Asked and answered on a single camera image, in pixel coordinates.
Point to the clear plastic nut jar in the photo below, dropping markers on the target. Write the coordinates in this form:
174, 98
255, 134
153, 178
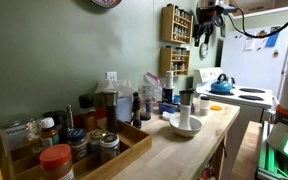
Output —
146, 94

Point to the white refrigerator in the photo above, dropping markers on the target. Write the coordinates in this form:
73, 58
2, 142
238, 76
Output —
256, 62

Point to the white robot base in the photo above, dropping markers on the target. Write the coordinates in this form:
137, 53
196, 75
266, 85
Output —
273, 161

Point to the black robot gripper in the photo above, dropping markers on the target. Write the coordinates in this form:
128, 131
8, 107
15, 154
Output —
207, 19

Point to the white lid spice jar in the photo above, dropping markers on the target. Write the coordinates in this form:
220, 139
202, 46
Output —
48, 133

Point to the white steel pepper grinder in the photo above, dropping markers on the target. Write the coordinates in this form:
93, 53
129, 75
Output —
185, 108

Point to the black lid spice jar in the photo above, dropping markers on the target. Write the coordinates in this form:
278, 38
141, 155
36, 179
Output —
109, 147

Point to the white wall outlet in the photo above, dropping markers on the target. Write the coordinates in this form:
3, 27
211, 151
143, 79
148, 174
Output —
111, 75

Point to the dark brown sauce bottle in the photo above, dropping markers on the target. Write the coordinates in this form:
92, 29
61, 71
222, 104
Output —
87, 112

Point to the wooden spice rack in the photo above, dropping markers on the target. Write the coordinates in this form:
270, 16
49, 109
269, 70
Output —
176, 25
175, 59

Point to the clear glass jar with label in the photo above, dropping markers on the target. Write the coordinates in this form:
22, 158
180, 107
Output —
14, 135

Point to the orange lid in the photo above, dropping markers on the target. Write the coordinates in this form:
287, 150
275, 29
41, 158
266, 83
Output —
216, 108

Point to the orange lid peanut butter jar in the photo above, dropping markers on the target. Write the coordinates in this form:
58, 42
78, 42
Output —
56, 163

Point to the upper wooden spice rack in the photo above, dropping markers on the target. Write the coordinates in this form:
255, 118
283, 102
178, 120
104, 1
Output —
176, 25

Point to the lower wooden spice rack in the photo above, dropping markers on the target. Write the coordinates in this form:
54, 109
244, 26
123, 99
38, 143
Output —
175, 59

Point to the blue tea kettle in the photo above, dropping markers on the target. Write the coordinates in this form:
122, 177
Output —
221, 85

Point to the blue lid spice jar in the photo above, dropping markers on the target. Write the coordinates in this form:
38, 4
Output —
77, 140

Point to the black steel pepper mill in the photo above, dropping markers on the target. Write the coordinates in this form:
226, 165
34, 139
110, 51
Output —
111, 104

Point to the blue container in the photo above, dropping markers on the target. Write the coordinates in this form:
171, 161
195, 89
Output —
165, 107

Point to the small white shaker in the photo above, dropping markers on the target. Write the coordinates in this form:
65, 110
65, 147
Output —
204, 105

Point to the white ceramic bowl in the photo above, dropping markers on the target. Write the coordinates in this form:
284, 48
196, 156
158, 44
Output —
195, 126

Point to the white electric stove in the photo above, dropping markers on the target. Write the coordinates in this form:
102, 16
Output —
254, 106

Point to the white spray bottle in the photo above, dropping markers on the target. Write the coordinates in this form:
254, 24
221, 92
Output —
167, 91

